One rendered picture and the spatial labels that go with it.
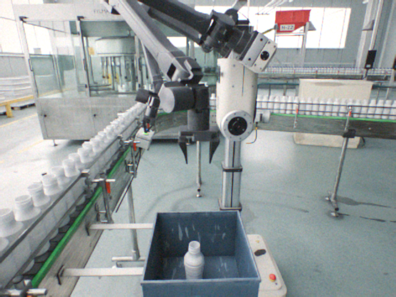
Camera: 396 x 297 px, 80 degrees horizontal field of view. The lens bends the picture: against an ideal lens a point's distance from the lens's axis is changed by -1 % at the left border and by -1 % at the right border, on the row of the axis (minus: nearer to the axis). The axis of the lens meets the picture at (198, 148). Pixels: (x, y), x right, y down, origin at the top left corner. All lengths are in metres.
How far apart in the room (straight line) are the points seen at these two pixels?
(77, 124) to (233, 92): 3.98
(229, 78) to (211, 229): 0.66
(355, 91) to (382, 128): 2.30
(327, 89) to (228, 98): 3.83
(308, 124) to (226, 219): 1.80
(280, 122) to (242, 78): 1.47
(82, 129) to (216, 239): 4.11
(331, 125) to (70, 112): 4.07
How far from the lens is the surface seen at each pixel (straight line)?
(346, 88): 4.95
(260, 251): 1.84
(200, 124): 0.61
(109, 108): 4.59
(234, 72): 1.14
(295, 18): 7.63
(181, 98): 0.55
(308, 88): 4.83
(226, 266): 1.04
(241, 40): 0.99
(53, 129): 5.09
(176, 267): 1.04
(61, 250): 0.82
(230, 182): 1.36
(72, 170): 0.92
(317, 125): 2.61
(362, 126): 2.71
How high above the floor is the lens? 1.48
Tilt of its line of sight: 20 degrees down
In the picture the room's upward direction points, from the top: straight up
